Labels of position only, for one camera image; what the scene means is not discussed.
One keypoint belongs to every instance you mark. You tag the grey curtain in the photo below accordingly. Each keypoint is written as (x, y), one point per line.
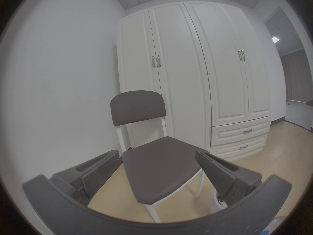
(295, 77)

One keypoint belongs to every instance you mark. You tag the white chair with grey cushions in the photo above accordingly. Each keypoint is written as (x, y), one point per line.
(159, 160)

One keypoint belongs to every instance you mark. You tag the white wardrobe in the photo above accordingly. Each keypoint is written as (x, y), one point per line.
(220, 70)

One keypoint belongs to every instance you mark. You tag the ceiling light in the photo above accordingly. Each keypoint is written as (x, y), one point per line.
(275, 39)

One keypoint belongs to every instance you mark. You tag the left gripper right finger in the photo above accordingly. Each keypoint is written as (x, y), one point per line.
(225, 177)

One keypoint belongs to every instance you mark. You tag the white trash bin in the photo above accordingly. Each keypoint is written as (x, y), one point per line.
(215, 208)

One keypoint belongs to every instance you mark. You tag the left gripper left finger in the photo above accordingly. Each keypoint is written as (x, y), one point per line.
(93, 175)

